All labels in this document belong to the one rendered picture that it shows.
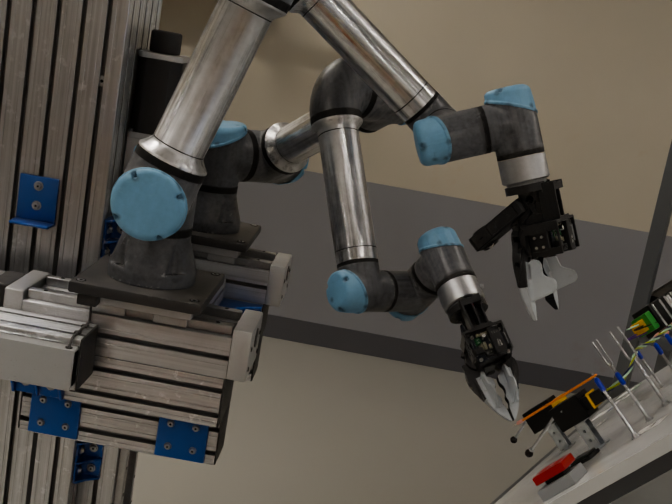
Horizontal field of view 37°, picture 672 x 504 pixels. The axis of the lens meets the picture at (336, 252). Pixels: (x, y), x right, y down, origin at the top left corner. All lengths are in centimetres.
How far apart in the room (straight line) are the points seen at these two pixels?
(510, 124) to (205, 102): 46
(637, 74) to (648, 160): 43
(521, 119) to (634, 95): 368
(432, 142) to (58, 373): 69
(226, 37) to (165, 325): 51
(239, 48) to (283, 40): 361
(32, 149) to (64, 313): 34
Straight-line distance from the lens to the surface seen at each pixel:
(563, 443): 203
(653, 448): 135
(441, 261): 179
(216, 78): 155
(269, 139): 222
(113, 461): 213
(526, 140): 160
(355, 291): 175
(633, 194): 531
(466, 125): 159
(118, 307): 175
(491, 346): 172
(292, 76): 516
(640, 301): 259
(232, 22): 155
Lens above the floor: 164
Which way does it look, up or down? 12 degrees down
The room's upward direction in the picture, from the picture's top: 10 degrees clockwise
